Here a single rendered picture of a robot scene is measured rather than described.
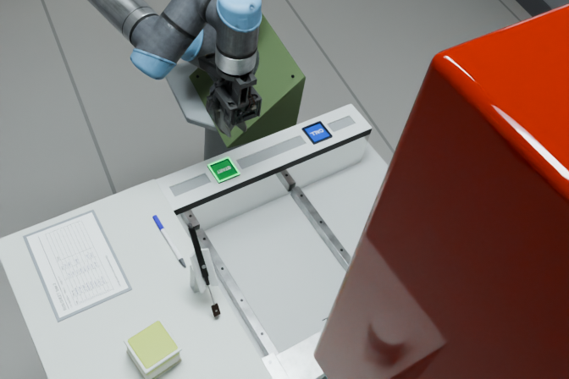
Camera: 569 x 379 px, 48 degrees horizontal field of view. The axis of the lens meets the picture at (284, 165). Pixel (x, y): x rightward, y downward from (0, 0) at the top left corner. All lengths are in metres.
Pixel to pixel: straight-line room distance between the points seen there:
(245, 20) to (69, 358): 0.68
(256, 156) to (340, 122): 0.25
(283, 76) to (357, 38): 1.76
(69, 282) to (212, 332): 0.30
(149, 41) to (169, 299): 0.50
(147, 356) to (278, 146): 0.61
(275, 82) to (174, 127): 1.23
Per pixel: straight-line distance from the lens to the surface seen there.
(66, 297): 1.31
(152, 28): 1.19
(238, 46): 1.12
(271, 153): 1.51
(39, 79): 3.08
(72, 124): 2.87
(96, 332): 1.28
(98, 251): 1.35
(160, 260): 1.33
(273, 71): 1.67
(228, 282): 1.44
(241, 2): 1.09
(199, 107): 1.78
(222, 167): 1.47
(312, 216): 1.55
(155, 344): 1.18
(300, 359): 1.35
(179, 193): 1.43
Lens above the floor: 2.12
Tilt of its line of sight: 51 degrees down
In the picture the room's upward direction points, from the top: 11 degrees clockwise
